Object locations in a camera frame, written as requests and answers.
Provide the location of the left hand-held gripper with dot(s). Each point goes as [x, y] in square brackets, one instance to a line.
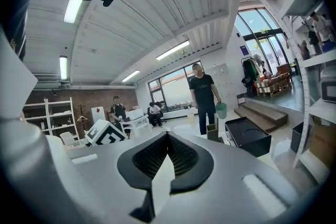
[105, 135]

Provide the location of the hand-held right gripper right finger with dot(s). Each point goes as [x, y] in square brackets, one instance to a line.
[203, 165]

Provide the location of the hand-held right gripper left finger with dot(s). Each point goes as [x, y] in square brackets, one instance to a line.
[126, 165]

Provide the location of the white paper trash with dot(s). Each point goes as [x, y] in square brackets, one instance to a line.
[163, 183]

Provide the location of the black rectangular bin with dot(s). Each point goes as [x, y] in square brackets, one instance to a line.
[248, 139]

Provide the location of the wooden coat stand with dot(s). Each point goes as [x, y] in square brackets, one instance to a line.
[82, 115]

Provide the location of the open cardboard box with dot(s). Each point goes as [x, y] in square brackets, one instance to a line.
[212, 133]

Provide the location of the small white table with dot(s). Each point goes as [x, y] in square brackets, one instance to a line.
[136, 122]

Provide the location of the white open shelving unit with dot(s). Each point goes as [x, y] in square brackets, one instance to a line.
[52, 118]

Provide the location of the green bucket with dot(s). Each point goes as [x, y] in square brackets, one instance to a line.
[221, 110]

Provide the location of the long ceiling light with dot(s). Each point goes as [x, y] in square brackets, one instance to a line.
[130, 75]
[173, 50]
[63, 67]
[72, 8]

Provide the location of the wooden steps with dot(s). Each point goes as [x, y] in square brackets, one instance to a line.
[262, 116]

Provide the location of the grey plastic container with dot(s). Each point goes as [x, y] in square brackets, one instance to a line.
[298, 137]

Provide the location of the clothes rack with garments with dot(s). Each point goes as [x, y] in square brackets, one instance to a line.
[252, 72]

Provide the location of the wooden pallet with boxes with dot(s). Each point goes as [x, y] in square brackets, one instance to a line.
[275, 84]

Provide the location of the large cardboard box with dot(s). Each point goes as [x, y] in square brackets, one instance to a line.
[323, 139]

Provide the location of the person's dark shirt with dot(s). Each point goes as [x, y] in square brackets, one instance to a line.
[17, 21]

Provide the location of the white round appliance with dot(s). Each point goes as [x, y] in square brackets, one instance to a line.
[328, 84]

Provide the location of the white metal rack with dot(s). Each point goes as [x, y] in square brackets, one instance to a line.
[296, 42]

